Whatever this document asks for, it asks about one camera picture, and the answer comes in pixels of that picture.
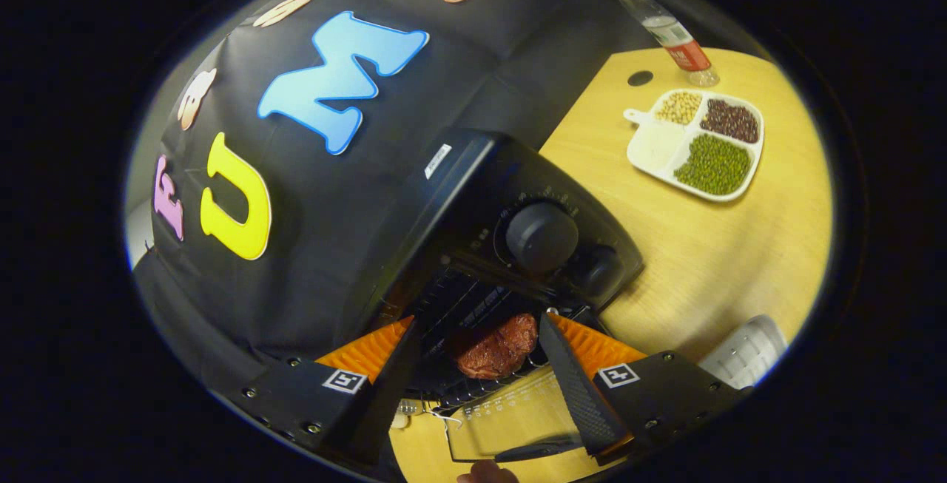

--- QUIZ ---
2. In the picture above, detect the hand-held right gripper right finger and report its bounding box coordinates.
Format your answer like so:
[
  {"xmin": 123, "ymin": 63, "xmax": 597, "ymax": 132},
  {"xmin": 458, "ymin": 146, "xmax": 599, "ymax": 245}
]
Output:
[{"xmin": 538, "ymin": 311, "xmax": 749, "ymax": 465}]

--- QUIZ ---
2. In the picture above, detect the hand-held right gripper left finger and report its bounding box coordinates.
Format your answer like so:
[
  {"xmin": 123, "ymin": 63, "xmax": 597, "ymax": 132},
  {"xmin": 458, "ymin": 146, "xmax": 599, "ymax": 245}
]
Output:
[{"xmin": 215, "ymin": 317, "xmax": 424, "ymax": 481}]

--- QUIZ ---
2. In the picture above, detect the red raw steak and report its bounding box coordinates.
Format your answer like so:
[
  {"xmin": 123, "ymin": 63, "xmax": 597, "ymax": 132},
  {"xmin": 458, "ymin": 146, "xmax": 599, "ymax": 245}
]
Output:
[{"xmin": 448, "ymin": 313, "xmax": 539, "ymax": 381}]

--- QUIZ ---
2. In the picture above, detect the black electric oven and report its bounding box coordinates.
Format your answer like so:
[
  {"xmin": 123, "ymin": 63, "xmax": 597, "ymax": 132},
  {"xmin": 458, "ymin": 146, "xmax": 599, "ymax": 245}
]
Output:
[{"xmin": 355, "ymin": 128, "xmax": 644, "ymax": 463}]

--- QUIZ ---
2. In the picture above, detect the black backdrop cloth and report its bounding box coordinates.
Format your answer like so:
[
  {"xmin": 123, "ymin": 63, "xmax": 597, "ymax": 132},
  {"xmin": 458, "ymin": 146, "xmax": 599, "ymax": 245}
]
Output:
[{"xmin": 129, "ymin": 0, "xmax": 667, "ymax": 395}]

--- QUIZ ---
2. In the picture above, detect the small white dish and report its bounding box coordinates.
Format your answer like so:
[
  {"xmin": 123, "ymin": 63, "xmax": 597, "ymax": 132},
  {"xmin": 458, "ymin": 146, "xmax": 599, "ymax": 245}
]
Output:
[{"xmin": 699, "ymin": 314, "xmax": 789, "ymax": 392}]

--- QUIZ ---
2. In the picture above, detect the white divided bean plate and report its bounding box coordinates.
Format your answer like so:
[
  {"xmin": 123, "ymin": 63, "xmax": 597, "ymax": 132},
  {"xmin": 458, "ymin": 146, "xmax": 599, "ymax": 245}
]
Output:
[{"xmin": 624, "ymin": 88, "xmax": 765, "ymax": 203}]

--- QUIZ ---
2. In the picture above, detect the red label plastic bottle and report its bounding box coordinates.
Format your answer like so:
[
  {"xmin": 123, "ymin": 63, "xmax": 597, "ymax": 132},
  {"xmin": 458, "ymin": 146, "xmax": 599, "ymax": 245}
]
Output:
[{"xmin": 599, "ymin": 0, "xmax": 721, "ymax": 89}]

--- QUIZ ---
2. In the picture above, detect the metal wire oven rack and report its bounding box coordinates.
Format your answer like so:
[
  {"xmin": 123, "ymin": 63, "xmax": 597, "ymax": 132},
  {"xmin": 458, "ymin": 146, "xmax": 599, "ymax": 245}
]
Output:
[{"xmin": 411, "ymin": 268, "xmax": 567, "ymax": 411}]

